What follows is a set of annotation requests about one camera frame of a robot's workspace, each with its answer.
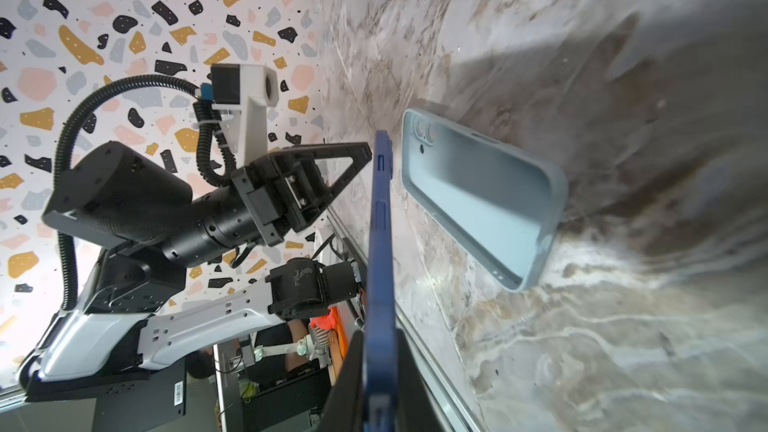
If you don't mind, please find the light blue phone case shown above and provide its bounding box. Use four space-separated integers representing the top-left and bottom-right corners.
401 109 568 293

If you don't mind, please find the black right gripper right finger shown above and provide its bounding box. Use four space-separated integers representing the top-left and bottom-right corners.
397 329 444 432

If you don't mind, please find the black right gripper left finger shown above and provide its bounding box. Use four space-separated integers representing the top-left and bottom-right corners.
317 330 364 432

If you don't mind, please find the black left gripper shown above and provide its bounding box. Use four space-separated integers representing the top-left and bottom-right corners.
161 142 372 267

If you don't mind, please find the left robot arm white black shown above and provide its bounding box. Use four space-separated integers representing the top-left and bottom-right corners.
19 141 372 402

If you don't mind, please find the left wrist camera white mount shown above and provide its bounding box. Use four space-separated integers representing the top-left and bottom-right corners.
200 63 280 167

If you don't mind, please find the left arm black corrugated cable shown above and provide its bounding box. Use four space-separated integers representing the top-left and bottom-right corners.
52 74 238 312

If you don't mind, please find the black phone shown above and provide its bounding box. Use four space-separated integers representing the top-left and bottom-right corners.
363 130 398 431

